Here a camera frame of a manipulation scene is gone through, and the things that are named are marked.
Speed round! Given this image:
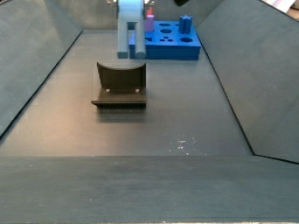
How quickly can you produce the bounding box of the red rectangular block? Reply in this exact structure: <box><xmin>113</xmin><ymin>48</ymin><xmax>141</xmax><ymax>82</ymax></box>
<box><xmin>146</xmin><ymin>7</ymin><xmax>154</xmax><ymax>16</ymax></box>

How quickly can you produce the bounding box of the black curved fixture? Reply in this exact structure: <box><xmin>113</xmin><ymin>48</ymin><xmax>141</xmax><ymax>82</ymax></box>
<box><xmin>91</xmin><ymin>63</ymin><xmax>147</xmax><ymax>108</ymax></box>

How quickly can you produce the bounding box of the blue shape-sorter base block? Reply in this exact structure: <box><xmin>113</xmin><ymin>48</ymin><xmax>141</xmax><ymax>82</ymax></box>
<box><xmin>127</xmin><ymin>20</ymin><xmax>202</xmax><ymax>61</ymax></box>

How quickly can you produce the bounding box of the light blue square-circle object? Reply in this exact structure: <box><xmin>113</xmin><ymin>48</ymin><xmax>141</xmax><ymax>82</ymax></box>
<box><xmin>117</xmin><ymin>0</ymin><xmax>146</xmax><ymax>59</ymax></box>

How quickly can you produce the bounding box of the dark blue star peg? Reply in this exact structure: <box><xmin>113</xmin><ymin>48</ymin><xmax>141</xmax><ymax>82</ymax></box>
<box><xmin>179</xmin><ymin>16</ymin><xmax>193</xmax><ymax>34</ymax></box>

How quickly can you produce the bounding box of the purple block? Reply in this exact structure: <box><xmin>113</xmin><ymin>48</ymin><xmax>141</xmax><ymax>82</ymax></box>
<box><xmin>145</xmin><ymin>15</ymin><xmax>155</xmax><ymax>32</ymax></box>

